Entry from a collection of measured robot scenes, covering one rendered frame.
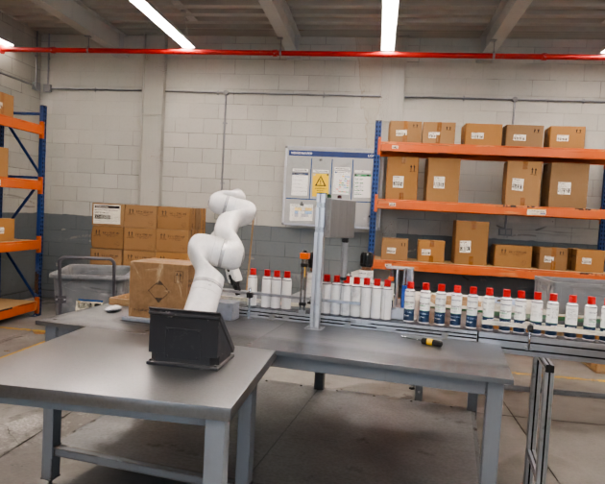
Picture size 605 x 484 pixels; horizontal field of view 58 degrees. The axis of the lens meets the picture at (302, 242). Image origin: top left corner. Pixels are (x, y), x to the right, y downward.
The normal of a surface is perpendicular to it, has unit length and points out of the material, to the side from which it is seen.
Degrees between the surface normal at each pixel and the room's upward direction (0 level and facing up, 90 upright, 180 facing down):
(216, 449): 90
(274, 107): 90
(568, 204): 91
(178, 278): 90
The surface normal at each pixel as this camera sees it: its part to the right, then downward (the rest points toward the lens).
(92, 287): 0.18, 0.12
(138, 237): -0.06, 0.05
